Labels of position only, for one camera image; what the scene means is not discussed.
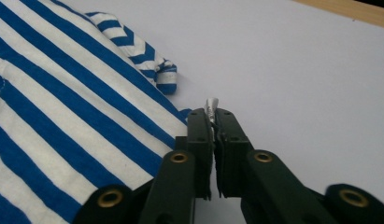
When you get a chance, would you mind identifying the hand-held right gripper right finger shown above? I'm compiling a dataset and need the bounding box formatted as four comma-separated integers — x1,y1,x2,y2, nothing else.
212,107,255,199

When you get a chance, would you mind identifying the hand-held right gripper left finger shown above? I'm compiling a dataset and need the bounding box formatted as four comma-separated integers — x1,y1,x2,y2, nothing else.
175,107,216,201

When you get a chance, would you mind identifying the blue white striped shirt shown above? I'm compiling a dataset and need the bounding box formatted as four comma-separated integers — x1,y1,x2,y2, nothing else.
0,0,220,224

